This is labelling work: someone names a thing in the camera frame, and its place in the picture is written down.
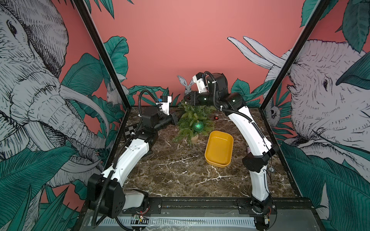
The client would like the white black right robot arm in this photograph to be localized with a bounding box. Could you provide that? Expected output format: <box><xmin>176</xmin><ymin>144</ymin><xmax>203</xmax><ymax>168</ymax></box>
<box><xmin>185</xmin><ymin>71</ymin><xmax>279</xmax><ymax>214</ymax></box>

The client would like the black corrugated cable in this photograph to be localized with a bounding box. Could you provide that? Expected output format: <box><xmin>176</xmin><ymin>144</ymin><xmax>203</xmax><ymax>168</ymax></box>
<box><xmin>137</xmin><ymin>89</ymin><xmax>158</xmax><ymax>136</ymax></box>
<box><xmin>202</xmin><ymin>71</ymin><xmax>261</xmax><ymax>136</ymax></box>

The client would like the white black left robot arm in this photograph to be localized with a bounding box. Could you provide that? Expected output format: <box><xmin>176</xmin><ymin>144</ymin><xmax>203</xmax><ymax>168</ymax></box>
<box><xmin>87</xmin><ymin>106</ymin><xmax>183</xmax><ymax>218</ymax></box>

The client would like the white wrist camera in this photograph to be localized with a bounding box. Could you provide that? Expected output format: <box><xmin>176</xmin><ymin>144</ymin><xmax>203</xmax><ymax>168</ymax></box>
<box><xmin>192</xmin><ymin>72</ymin><xmax>208</xmax><ymax>93</ymax></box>
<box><xmin>156</xmin><ymin>96</ymin><xmax>172</xmax><ymax>115</ymax></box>

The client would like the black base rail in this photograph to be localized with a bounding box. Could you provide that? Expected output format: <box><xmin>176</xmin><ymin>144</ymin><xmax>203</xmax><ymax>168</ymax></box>
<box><xmin>124</xmin><ymin>197</ymin><xmax>278</xmax><ymax>217</ymax></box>

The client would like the green glitter ball ornament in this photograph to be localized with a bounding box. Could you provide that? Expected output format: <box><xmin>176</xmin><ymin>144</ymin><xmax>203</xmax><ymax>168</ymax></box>
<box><xmin>192</xmin><ymin>121</ymin><xmax>204</xmax><ymax>132</ymax></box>

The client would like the black corrugated cable left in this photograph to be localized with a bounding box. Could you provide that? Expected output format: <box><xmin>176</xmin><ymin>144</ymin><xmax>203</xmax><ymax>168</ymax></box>
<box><xmin>137</xmin><ymin>89</ymin><xmax>158</xmax><ymax>136</ymax></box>

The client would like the yellow plastic tray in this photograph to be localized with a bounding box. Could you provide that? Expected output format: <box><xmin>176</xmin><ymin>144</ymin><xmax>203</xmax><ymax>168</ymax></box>
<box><xmin>204</xmin><ymin>131</ymin><xmax>234</xmax><ymax>168</ymax></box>

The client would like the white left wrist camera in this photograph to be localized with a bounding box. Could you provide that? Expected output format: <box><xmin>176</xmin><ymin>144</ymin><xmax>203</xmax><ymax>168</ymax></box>
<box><xmin>156</xmin><ymin>96</ymin><xmax>172</xmax><ymax>115</ymax></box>

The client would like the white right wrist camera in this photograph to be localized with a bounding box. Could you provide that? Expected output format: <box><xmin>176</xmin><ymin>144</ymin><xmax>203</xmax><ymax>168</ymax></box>
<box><xmin>192</xmin><ymin>72</ymin><xmax>208</xmax><ymax>93</ymax></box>

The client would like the black white checkerboard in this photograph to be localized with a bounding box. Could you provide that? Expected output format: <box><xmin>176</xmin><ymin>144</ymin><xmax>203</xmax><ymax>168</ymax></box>
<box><xmin>124</xmin><ymin>123</ymin><xmax>140</xmax><ymax>144</ymax></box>

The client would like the black corner frame post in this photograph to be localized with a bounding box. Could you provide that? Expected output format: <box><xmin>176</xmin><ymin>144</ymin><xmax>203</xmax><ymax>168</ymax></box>
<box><xmin>73</xmin><ymin>0</ymin><xmax>131</xmax><ymax>110</ymax></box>
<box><xmin>259</xmin><ymin>0</ymin><xmax>330</xmax><ymax>111</ymax></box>

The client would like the white slotted cable duct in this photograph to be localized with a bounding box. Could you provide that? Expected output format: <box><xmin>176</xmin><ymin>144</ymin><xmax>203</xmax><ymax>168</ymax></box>
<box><xmin>87</xmin><ymin>216</ymin><xmax>257</xmax><ymax>229</ymax></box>

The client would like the small green christmas tree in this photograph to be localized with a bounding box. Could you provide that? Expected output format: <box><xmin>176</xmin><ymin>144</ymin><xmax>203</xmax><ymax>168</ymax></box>
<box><xmin>173</xmin><ymin>100</ymin><xmax>216</xmax><ymax>145</ymax></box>

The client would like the black corner frame post right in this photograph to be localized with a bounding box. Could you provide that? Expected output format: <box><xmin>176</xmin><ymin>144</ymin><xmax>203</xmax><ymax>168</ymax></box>
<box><xmin>259</xmin><ymin>0</ymin><xmax>330</xmax><ymax>111</ymax></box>

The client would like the black corner frame post left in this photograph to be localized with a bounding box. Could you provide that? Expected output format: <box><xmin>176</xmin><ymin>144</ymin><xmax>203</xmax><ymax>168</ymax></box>
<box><xmin>73</xmin><ymin>0</ymin><xmax>131</xmax><ymax>110</ymax></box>

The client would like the black corrugated cable right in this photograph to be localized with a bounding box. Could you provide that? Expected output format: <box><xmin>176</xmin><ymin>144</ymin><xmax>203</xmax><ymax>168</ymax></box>
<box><xmin>202</xmin><ymin>71</ymin><xmax>261</xmax><ymax>136</ymax></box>

